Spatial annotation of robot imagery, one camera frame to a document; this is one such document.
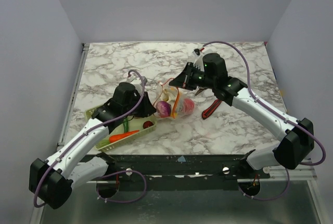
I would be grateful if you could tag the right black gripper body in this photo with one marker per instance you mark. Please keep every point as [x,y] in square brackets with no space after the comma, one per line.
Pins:
[186,77]

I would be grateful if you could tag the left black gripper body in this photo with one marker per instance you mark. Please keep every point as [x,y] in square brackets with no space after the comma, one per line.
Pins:
[138,110]

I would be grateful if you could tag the pink purple onion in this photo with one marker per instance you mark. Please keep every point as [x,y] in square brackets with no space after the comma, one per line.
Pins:
[163,109]

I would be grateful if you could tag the white garlic bulb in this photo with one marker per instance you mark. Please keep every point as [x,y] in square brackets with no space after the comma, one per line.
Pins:
[166,93]

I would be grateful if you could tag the clear zip top bag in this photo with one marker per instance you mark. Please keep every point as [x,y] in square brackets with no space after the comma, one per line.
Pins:
[175,105]

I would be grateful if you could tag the red bell pepper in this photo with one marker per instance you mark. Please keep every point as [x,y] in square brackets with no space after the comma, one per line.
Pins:
[187,107]

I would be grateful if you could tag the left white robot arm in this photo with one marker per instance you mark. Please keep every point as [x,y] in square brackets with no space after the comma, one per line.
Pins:
[54,179]

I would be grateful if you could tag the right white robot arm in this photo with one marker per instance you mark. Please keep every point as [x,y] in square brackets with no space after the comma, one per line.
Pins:
[294,136]

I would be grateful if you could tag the dark red plum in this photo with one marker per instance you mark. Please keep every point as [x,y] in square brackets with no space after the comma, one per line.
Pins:
[147,124]

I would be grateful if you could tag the green plastic basket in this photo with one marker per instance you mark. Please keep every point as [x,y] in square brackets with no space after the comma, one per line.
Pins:
[131,129]

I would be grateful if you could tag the green cucumber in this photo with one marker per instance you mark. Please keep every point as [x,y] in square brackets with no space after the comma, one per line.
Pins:
[125,126]

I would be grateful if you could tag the red black utility knife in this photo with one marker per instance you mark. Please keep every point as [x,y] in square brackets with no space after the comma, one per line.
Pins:
[211,109]

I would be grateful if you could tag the orange carrot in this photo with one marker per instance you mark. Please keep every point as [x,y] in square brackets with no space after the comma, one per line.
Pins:
[118,137]

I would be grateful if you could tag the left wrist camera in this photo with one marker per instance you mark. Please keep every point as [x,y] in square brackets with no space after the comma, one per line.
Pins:
[139,81]

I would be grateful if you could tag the yellow handled pliers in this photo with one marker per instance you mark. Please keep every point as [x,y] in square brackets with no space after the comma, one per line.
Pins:
[200,90]

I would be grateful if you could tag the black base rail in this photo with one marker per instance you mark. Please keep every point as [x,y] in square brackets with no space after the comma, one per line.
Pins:
[179,172]

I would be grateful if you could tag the aluminium frame rail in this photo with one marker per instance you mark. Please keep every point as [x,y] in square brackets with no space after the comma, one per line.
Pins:
[69,111]

